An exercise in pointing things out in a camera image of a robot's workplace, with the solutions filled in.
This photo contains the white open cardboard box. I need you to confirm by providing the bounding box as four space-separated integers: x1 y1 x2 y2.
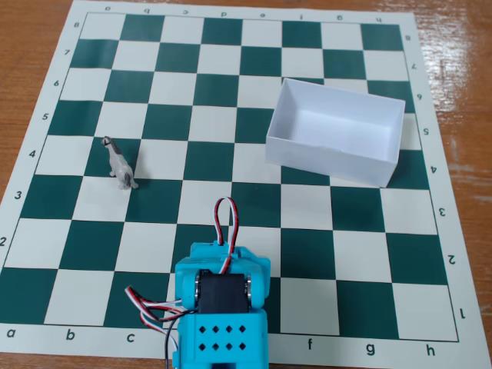
264 77 407 189

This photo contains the green white chessboard mat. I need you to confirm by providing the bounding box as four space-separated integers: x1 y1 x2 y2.
0 0 480 365

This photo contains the red white black wrist cable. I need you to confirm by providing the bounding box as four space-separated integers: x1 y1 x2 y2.
211 196 240 276

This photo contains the red white black base cable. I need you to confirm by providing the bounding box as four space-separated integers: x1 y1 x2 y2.
125 284 185 323

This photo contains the red white black elbow cable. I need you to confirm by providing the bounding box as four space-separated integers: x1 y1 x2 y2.
139 309 181 369

